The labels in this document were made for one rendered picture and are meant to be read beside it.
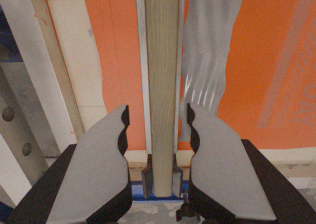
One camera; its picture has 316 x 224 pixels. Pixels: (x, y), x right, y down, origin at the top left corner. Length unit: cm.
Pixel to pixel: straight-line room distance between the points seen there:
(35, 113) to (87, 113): 143
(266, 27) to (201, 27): 10
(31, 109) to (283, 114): 167
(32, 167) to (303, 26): 48
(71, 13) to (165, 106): 19
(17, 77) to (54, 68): 138
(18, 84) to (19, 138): 135
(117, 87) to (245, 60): 21
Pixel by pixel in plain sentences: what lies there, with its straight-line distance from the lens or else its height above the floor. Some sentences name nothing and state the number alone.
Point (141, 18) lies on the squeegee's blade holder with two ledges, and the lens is 23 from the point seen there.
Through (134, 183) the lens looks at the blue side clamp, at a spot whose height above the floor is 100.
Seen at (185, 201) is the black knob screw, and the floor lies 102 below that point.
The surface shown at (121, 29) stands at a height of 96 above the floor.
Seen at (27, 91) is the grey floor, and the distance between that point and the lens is 168.
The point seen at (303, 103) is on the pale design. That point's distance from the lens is 41.
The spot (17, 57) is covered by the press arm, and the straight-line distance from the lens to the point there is 41.
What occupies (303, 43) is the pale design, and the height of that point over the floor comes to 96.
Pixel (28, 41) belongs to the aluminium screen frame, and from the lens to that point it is 29.
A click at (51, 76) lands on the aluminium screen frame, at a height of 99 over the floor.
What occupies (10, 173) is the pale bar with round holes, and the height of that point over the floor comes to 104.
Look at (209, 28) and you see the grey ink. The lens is 28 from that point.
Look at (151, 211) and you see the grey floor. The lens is 254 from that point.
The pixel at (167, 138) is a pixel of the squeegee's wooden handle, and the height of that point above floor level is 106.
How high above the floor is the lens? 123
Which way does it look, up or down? 60 degrees down
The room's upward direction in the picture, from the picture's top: 179 degrees clockwise
